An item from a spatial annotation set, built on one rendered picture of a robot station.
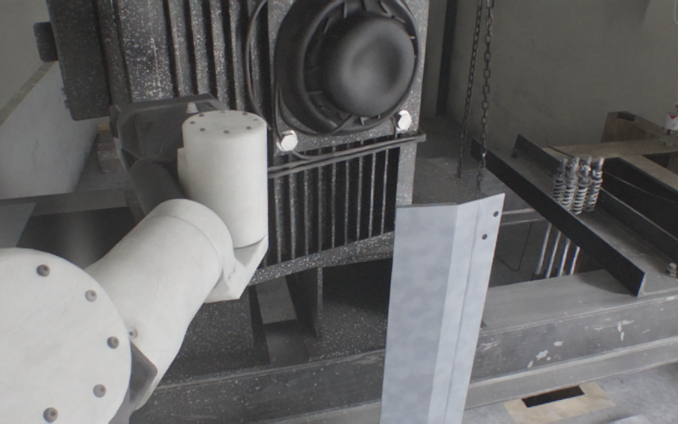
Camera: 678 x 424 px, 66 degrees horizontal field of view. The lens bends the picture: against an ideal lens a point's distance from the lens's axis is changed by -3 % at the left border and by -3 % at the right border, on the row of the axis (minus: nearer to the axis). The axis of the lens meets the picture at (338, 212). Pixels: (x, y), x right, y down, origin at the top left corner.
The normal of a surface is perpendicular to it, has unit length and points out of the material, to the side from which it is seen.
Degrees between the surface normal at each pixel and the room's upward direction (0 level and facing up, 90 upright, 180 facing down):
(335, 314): 0
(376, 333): 0
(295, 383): 90
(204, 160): 88
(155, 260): 27
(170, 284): 52
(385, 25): 90
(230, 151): 90
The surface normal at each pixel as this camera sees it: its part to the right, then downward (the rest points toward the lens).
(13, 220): 0.01, -0.88
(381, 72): 0.47, 0.44
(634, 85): -0.97, 0.11
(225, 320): 0.25, 0.48
